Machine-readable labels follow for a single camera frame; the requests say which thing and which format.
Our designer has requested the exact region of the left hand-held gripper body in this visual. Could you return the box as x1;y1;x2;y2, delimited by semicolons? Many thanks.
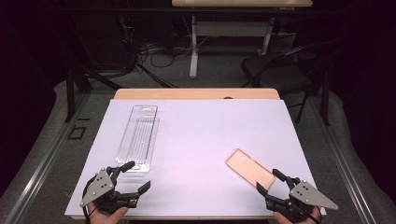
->
79;168;139;216

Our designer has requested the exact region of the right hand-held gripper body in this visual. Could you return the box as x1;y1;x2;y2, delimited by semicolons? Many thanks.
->
265;180;339;223

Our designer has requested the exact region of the beige phone case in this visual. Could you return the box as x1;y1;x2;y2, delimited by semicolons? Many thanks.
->
225;147;276;189

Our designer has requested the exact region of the clear plastic packaging tray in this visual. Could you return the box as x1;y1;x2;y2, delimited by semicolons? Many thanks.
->
115;105;161;174

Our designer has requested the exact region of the person's left hand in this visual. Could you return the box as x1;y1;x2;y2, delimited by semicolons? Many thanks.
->
87;203;129;224

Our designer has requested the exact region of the person's right hand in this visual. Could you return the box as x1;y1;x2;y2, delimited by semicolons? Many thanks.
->
273;206;321;224

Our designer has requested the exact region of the white table sheet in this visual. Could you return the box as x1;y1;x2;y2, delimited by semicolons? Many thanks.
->
64;98;327;217

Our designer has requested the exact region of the black metal stand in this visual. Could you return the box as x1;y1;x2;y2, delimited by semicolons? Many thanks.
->
320;66;332;127
64;62;123;123

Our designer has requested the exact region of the wooden table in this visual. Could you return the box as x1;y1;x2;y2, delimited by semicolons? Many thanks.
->
64;88;327;222

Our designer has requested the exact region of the black folding chair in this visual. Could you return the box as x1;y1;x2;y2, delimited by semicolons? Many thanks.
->
241;40;344;125

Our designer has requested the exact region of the white-legged desk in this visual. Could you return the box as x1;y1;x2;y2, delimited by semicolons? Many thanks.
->
171;0;314;79

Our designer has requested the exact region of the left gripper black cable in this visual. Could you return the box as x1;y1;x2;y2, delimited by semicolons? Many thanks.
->
81;175;98;224

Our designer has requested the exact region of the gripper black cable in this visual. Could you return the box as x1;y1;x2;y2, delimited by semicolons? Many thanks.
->
307;205;323;224
81;175;98;224

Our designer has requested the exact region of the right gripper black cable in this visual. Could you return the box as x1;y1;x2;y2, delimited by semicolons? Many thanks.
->
307;205;323;224

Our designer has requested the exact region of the aluminium floor rail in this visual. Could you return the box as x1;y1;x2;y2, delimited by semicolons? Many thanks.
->
0;92;91;224
310;96;378;224

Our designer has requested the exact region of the bundle of floor cables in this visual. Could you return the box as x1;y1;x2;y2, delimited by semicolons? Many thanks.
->
124;15;209;73

